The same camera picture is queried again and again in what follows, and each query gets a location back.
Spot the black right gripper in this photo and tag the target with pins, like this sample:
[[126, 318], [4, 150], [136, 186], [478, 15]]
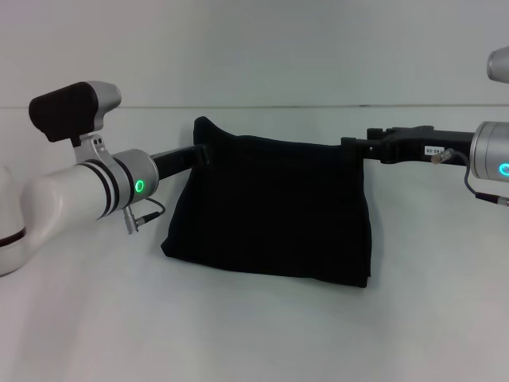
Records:
[[429, 143]]

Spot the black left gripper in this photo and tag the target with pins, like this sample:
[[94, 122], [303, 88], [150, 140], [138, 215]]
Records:
[[173, 161]]

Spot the black shirt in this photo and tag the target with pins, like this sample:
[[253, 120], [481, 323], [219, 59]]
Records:
[[270, 207]]

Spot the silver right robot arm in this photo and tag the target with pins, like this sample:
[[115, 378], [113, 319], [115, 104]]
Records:
[[493, 151]]

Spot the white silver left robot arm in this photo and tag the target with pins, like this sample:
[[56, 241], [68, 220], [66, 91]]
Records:
[[79, 191]]

